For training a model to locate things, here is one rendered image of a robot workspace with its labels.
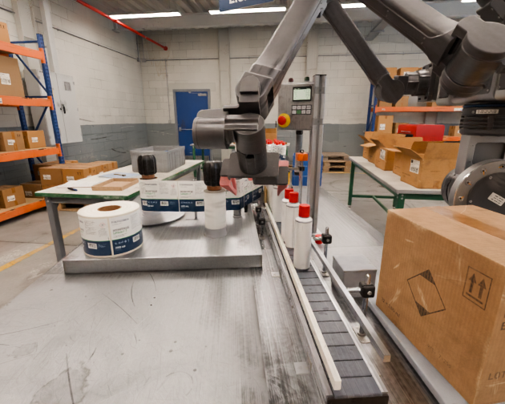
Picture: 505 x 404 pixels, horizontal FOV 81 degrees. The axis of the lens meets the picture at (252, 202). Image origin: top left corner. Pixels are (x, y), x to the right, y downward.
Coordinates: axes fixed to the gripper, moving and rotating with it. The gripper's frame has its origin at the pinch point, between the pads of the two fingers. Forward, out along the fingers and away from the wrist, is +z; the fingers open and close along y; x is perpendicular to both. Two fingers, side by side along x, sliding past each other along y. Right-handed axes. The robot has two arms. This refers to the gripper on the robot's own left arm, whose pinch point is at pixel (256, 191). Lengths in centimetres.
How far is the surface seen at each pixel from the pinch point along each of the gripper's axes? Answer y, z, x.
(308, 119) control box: -15, 28, -58
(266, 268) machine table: -0.1, 43.9, 0.6
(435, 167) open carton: -125, 136, -129
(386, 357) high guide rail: -23.4, 2.5, 31.9
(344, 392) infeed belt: -17.2, 8.2, 36.9
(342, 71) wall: -149, 410, -715
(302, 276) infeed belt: -11.8, 32.4, 7.1
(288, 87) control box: -7, 20, -69
